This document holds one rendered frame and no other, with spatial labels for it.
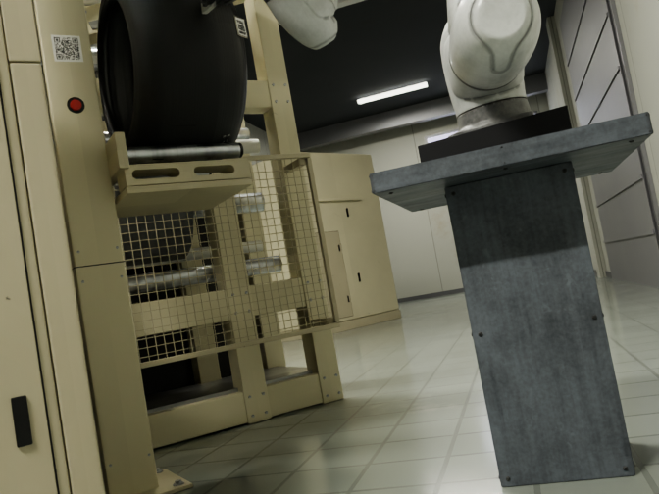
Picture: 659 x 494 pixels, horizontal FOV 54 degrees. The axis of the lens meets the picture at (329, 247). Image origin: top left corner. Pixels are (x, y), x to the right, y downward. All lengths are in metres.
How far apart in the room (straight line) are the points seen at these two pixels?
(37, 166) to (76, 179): 0.72
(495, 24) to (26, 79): 0.79
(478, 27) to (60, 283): 0.82
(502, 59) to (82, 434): 0.95
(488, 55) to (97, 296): 1.16
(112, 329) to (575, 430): 1.16
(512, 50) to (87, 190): 1.16
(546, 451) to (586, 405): 0.12
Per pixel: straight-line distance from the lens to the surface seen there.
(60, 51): 1.99
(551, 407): 1.38
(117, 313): 1.85
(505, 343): 1.36
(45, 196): 1.16
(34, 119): 1.19
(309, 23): 1.56
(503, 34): 1.22
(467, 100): 1.45
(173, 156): 1.88
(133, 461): 1.87
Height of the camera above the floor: 0.44
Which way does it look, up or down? 4 degrees up
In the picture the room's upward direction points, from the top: 10 degrees counter-clockwise
